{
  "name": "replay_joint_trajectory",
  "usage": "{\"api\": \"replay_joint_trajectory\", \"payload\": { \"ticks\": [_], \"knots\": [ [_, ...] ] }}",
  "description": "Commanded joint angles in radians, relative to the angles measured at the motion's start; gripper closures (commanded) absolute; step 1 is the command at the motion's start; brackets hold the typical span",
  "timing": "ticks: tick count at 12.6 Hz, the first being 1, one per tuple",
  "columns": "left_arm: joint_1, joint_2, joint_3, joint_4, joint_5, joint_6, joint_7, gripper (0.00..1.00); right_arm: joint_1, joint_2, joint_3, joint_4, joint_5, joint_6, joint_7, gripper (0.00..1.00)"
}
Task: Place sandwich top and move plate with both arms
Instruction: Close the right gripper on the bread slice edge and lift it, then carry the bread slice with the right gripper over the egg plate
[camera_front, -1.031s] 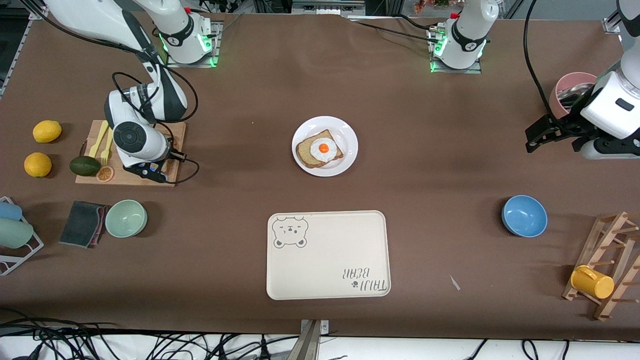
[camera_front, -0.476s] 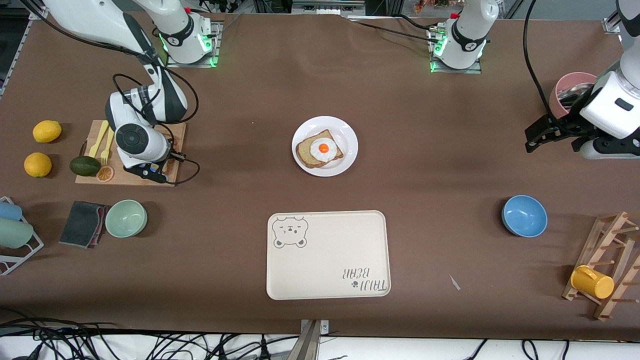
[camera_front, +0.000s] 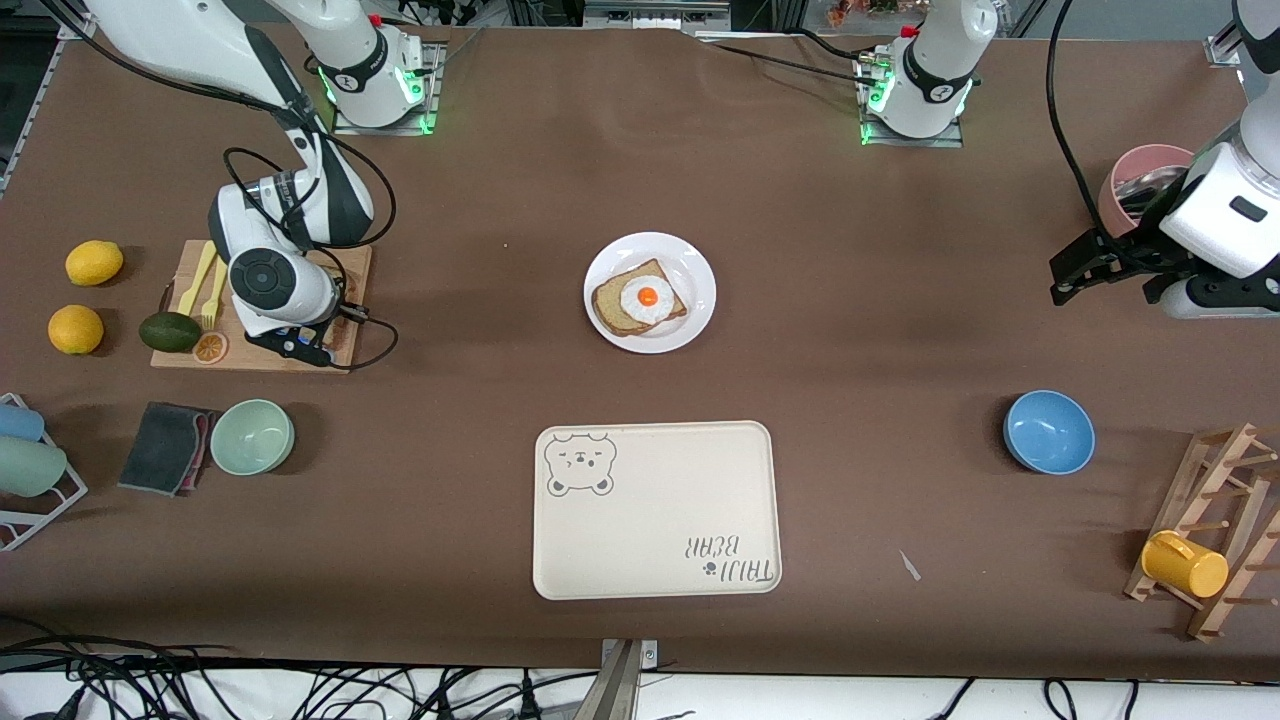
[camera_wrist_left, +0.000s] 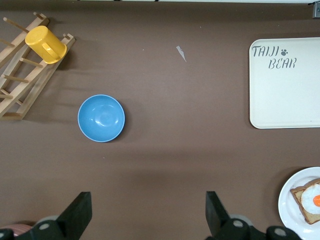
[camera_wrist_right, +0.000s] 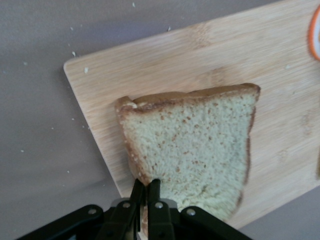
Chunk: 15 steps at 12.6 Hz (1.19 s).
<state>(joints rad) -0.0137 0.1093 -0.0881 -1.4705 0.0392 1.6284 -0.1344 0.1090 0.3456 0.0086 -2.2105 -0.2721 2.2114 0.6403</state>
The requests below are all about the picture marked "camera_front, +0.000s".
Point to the aluminium corner bracket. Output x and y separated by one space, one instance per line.
1225 50

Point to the grey and pink cloth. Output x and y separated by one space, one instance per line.
160 448

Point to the orange slice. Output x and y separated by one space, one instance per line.
210 348

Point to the metal ladle spoon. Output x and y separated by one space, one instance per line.
1145 185

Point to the bread slice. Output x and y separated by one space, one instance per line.
607 305

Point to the pale green bowl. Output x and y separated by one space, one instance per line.
252 438

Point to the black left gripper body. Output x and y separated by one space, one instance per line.
1135 249

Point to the pale green cup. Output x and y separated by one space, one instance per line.
30 467

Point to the wooden mug rack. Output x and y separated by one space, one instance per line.
1215 470

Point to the small grey tape scrap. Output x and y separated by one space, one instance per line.
909 565

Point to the fried egg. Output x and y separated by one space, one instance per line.
646 298

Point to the pink bowl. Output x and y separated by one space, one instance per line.
1145 158

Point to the light blue cup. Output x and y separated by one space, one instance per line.
18 422

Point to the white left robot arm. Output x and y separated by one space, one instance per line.
930 90

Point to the wooden cutting board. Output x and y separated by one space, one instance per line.
190 355

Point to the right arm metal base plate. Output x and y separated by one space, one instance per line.
432 100

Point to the yellow lemon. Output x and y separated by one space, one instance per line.
94 263

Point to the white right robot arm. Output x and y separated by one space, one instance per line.
170 40

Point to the white round plate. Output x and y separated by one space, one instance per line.
690 280

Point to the dark green avocado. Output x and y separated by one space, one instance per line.
170 332

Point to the round orange-yellow citrus fruit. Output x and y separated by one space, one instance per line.
75 330

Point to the cream bear print tray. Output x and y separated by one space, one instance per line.
650 510

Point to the aluminium clamp bracket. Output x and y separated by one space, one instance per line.
620 680

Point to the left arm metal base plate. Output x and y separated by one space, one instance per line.
945 141

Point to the blue bowl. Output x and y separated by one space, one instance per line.
1050 432

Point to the yellow mug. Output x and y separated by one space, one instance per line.
1185 565

